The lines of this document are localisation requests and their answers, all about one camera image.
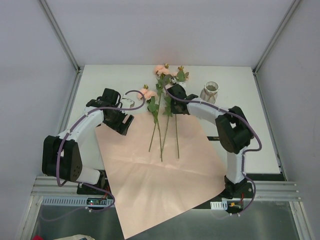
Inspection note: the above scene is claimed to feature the pink flower stem pale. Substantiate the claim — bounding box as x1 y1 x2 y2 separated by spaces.
162 74 177 150

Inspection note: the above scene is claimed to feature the black ribbon gold lettering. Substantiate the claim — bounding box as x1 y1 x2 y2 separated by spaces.
207 136 220 141

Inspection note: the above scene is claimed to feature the pink wrapping paper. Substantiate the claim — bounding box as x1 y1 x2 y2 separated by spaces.
95 112 226 239

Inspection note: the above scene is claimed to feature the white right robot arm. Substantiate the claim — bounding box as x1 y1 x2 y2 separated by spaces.
165 84 254 199

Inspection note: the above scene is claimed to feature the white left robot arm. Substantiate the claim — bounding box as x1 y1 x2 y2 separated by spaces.
42 88 134 195

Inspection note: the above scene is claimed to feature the white ribbed vase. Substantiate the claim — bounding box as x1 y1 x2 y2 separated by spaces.
200 81 219 104

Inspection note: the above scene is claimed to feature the beige cloth bottom edge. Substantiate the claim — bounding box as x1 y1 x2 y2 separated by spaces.
55 234 95 240

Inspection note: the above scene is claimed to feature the red object bottom edge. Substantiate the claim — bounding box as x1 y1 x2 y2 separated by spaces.
32 235 44 240

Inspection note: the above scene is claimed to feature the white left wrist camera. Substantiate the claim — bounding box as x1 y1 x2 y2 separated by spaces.
120 94 135 109

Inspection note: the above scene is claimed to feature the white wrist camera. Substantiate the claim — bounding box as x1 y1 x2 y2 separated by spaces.
170 77 187 89
120 94 135 109

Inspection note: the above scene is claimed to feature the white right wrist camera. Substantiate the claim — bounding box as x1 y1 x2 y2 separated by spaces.
170 77 187 89

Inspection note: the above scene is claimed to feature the left white cable duct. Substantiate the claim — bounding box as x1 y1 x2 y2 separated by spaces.
42 196 114 208

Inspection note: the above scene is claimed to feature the white cable duct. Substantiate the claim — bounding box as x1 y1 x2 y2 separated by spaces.
42 196 114 208
210 201 228 211

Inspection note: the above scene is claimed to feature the right white cable duct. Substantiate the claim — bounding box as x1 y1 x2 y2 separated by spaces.
210 201 228 211

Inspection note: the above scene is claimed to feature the left aluminium frame post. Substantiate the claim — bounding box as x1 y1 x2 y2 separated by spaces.
37 0 81 74

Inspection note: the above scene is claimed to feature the aluminium frame post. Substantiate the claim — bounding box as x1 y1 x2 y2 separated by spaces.
252 0 303 76
37 0 81 74

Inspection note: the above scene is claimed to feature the right aluminium frame post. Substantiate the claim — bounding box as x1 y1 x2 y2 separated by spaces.
252 0 303 76

